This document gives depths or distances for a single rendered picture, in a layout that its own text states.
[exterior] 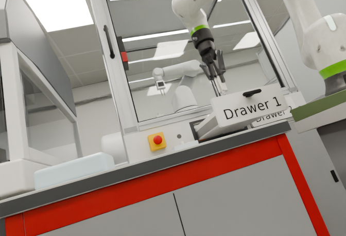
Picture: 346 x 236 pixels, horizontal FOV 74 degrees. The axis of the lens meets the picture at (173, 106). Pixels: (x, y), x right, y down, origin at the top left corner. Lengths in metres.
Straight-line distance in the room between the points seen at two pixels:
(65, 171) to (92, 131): 4.00
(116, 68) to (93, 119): 3.40
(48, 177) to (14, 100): 0.49
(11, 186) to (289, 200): 0.78
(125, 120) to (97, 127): 3.42
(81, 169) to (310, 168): 1.15
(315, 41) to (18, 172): 1.03
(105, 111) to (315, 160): 3.79
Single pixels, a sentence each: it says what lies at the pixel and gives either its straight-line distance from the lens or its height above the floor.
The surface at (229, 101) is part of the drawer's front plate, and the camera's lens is 0.86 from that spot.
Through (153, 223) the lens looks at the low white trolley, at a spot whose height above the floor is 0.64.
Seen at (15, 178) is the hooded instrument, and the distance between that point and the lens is 0.90.
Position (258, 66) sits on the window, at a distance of 1.46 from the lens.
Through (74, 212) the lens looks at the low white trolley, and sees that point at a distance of 0.50.
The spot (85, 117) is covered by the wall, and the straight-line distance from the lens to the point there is 4.62.
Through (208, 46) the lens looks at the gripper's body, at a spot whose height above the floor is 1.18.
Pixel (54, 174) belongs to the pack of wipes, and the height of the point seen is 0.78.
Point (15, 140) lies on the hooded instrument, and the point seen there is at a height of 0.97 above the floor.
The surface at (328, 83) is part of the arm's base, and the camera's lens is 0.88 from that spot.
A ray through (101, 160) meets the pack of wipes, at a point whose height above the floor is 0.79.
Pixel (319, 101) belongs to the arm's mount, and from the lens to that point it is 0.80.
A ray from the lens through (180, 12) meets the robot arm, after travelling 1.02.
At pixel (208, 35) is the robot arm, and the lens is 1.07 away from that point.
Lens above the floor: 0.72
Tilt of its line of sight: 16 degrees up
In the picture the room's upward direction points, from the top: 17 degrees counter-clockwise
